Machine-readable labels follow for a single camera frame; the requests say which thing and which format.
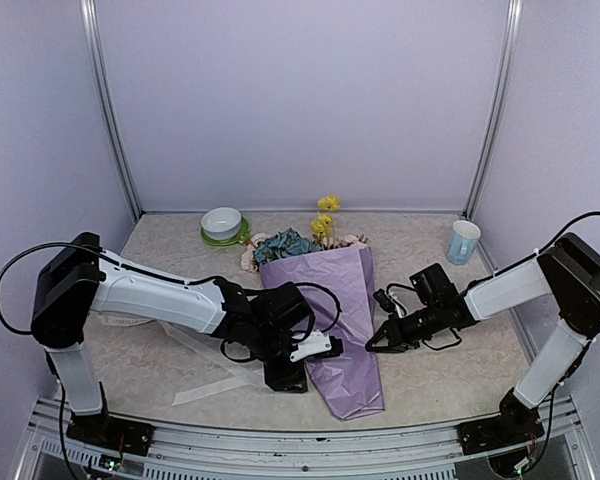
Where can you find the front aluminium rail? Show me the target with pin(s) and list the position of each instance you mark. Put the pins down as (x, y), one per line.
(181, 451)

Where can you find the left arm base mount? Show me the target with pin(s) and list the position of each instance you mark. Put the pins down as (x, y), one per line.
(112, 433)

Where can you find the white ceramic bowl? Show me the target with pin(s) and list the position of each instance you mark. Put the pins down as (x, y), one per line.
(221, 224)

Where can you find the aluminium frame post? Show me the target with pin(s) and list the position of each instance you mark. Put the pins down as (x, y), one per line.
(497, 107)
(89, 14)

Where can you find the light blue mug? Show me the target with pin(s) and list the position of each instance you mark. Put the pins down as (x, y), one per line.
(463, 240)

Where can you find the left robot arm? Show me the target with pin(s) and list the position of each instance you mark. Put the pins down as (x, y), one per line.
(276, 325)

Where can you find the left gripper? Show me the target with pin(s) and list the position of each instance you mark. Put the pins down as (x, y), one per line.
(283, 381)

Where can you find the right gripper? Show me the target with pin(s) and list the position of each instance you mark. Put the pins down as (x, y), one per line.
(396, 337)

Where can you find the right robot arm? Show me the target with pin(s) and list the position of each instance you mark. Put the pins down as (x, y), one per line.
(566, 269)

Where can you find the left aluminium frame post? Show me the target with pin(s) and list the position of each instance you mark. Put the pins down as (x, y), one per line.
(89, 14)

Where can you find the clear printed cellophane wrap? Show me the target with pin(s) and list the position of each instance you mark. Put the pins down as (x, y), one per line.
(175, 364)

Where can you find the pink fake rose bunch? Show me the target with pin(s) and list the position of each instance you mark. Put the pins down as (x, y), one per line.
(248, 262)

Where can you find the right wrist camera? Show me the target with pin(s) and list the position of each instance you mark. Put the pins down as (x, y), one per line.
(389, 304)

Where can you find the blue fake flower bunch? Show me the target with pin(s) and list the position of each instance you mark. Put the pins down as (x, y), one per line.
(283, 245)

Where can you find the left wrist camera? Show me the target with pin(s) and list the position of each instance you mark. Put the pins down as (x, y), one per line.
(317, 345)

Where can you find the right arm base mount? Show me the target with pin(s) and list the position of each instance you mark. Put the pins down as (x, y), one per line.
(491, 433)

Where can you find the right aluminium frame post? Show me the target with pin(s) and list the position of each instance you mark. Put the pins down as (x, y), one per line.
(497, 107)

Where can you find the yellow fake flower stem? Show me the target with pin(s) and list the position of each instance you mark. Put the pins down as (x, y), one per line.
(323, 226)

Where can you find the purple wrapping paper sheet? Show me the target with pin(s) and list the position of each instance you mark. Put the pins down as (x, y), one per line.
(339, 285)

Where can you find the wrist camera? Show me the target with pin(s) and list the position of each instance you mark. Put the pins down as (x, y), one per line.
(389, 304)
(317, 345)

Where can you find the green plate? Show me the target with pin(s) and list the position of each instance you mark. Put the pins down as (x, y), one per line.
(240, 237)

